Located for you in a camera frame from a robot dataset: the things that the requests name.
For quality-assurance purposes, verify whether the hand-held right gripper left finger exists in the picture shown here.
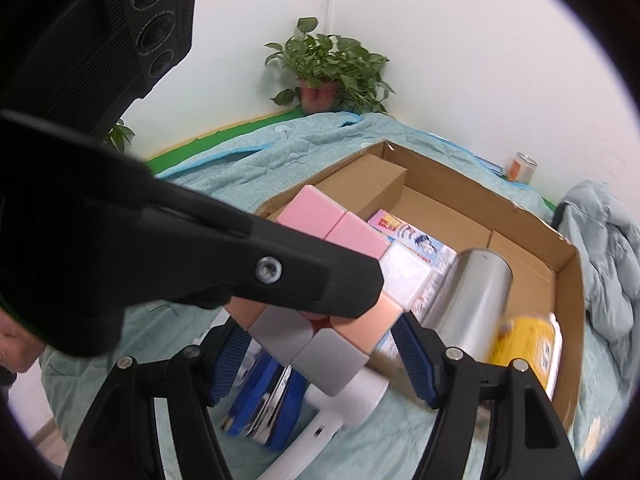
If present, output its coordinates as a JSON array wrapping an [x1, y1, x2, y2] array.
[[60, 330, 252, 480]]

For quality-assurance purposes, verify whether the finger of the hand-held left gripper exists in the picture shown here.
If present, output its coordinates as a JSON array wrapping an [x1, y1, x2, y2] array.
[[0, 109, 385, 358]]

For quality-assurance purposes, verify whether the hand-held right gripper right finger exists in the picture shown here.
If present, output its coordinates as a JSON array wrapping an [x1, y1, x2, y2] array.
[[394, 312, 584, 480]]

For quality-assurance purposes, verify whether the pastel puzzle cube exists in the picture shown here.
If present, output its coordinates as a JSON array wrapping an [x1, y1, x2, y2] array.
[[225, 184, 404, 397]]

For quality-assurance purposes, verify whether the colourful board game box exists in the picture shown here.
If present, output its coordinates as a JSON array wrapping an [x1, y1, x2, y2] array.
[[367, 208, 459, 367]]

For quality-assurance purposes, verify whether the large cardboard box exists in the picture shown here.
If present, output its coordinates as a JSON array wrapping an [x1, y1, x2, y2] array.
[[254, 140, 587, 432]]

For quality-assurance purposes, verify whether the person's left hand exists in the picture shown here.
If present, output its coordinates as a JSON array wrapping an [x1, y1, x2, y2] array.
[[0, 311, 40, 375]]

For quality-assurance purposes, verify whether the blue silver packet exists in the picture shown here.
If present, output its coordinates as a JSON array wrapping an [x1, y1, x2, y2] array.
[[219, 349, 307, 452]]

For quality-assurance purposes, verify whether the white hair dryer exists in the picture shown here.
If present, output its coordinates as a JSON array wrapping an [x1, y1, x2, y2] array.
[[259, 369, 392, 480]]

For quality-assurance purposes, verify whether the silver metal tumbler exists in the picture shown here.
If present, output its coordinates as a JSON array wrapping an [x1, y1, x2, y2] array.
[[422, 247, 515, 364]]

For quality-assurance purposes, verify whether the light blue quilted blanket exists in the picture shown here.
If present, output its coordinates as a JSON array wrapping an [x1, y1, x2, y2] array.
[[39, 109, 640, 480]]

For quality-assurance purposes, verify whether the yellow white packet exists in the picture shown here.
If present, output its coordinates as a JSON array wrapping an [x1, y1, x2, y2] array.
[[489, 312, 562, 404]]

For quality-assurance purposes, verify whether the small green leafy plant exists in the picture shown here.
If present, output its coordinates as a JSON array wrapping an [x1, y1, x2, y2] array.
[[102, 118, 136, 154]]

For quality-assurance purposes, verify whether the small brown cardboard box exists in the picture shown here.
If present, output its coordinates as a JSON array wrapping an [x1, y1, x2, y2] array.
[[313, 153, 409, 222]]

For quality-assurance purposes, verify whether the potted green plant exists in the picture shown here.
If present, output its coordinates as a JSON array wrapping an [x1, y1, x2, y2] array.
[[263, 16, 399, 115]]

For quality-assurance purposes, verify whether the grey-blue puffer jacket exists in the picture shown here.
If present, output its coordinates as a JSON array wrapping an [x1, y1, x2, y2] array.
[[552, 180, 640, 382]]

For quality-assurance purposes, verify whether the orange labelled can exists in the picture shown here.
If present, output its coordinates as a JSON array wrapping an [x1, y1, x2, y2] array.
[[507, 152, 539, 184]]

